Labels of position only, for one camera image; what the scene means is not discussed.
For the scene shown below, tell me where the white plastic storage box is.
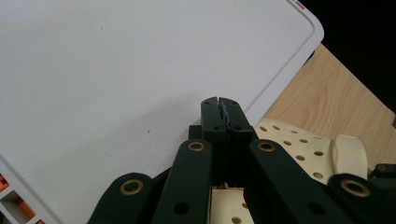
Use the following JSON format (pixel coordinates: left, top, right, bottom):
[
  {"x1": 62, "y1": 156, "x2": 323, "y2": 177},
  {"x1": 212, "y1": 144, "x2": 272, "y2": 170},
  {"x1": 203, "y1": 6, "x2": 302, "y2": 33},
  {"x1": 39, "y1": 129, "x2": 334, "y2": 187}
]
[{"x1": 0, "y1": 0, "x2": 325, "y2": 224}]

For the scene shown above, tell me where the cream perforated clog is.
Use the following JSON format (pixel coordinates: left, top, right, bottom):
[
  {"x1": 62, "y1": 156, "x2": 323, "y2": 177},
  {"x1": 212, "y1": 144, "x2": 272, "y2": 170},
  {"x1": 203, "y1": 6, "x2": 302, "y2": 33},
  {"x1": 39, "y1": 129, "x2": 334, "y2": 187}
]
[{"x1": 209, "y1": 117, "x2": 369, "y2": 224}]

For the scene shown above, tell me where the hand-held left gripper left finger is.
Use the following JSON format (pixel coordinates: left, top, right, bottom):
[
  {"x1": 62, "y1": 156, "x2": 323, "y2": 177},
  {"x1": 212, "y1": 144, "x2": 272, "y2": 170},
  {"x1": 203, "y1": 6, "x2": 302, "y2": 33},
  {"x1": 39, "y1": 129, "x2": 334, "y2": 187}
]
[{"x1": 188, "y1": 96, "x2": 229, "y2": 185}]

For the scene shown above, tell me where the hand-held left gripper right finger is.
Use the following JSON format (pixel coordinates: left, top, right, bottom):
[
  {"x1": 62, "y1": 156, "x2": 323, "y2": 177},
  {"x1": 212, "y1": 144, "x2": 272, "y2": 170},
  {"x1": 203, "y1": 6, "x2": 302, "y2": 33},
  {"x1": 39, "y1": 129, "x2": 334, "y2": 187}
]
[{"x1": 219, "y1": 96, "x2": 260, "y2": 188}]

